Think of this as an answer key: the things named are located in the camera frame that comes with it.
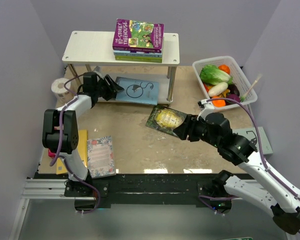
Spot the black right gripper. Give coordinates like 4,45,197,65
173,113,221,148

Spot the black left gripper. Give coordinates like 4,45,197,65
94,75,124,102

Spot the light blue cat book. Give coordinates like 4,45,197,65
115,77,160,106

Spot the blue Treehouse paperback book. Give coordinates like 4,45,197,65
113,50,163,58

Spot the green cartoon paperback book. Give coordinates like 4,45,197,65
114,55,163,64

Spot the purple Treehouse paperback book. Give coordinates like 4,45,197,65
112,18,165,53

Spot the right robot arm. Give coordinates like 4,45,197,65
173,113,300,235

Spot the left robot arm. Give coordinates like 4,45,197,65
42,71,124,196

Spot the dark green illustrated book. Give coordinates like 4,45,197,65
145,105,187,137

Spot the orange carrot toy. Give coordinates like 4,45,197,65
212,96,227,108

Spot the red pepper toy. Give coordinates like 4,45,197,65
203,83,210,92

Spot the white two-tier shelf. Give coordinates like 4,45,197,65
62,31,180,105

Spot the toilet paper roll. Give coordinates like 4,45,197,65
51,77,75,104

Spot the yellow pepper toy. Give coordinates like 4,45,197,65
220,89,231,98

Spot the white radish toy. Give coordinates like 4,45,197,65
208,82,229,98

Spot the purple onion toy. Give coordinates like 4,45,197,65
226,93,241,103

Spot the green lettuce toy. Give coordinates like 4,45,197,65
199,64,233,86

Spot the purple eggplant toy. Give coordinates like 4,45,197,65
227,84,240,97

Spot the yellow book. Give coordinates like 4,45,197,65
56,129,88,175

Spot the green onion toy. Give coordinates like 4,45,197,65
240,73,263,102

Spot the grey-green cat book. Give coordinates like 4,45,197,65
233,127,273,156

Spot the white plastic basket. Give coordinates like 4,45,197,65
192,56,258,106

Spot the floral pastel notebook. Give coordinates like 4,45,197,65
87,136,116,179

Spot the orange pumpkin toy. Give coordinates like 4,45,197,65
218,64,231,75

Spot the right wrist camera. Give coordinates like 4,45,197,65
197,99,215,120

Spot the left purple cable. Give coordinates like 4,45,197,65
49,74,102,215

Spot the purple cable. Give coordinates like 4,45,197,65
198,97,300,240
49,74,102,215

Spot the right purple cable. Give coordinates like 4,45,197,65
198,97,300,240

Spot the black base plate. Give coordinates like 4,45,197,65
34,171,233,212

